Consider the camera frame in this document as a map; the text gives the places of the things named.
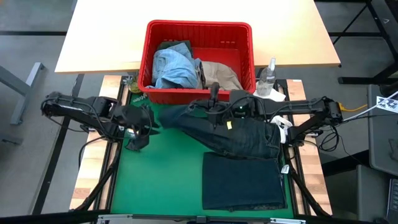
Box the light blue jeans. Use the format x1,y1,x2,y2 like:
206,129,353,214
146,42,201,90

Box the red plastic laundry basket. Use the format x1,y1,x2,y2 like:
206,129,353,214
137,19,257,106

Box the aluminium bar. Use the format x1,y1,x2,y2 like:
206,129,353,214
96,213,307,224

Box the dark grey box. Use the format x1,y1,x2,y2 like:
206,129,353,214
323,164,389,222

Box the yellow power plug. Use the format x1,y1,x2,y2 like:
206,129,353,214
337,102,368,113

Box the green table mat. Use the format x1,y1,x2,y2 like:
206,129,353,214
110,93,295,218

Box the grey cabinet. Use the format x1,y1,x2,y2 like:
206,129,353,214
367,83,398,177

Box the white logo tag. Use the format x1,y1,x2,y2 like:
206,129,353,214
376,95,398,113

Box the clear spray bottle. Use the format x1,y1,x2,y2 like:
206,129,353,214
256,57,277,97

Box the white cloth bag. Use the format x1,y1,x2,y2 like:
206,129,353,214
252,88,295,144

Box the black desk frame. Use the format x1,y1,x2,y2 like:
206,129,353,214
328,0,398,85

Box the grey metal stand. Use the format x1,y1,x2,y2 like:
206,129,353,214
0,62,46,126

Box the light wooden table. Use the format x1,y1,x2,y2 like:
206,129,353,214
54,0,341,75

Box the black cable bundle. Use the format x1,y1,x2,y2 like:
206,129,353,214
318,124,343,153

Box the dark green garment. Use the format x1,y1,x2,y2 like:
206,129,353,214
157,39,192,51

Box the beige trousers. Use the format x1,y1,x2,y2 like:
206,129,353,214
198,60,244,91

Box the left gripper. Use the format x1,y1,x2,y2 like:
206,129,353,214
119,104,160,138

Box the black aluminium table frame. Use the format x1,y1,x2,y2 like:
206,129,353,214
70,74,332,218

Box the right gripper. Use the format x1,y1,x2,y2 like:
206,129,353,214
190,90,252,125

